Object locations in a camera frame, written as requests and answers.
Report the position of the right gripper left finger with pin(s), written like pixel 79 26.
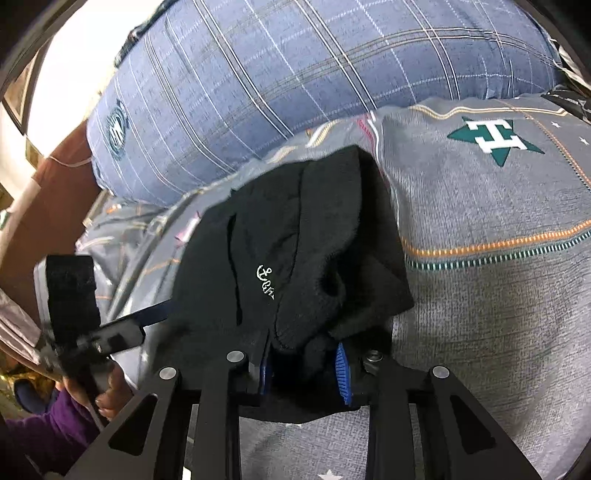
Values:
pixel 147 440

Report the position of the gold framed picture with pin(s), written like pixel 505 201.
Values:
pixel 18 97

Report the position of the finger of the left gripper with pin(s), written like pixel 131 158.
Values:
pixel 142 318

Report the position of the purple sleeve forearm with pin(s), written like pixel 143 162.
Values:
pixel 55 440

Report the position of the black pants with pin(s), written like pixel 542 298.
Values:
pixel 297 261

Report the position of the person left hand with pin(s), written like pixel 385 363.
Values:
pixel 111 401

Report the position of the blue plaid pillow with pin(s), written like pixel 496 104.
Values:
pixel 202 87

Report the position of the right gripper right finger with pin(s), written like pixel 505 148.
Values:
pixel 425 424

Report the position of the grey patterned bed sheet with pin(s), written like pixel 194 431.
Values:
pixel 492 199

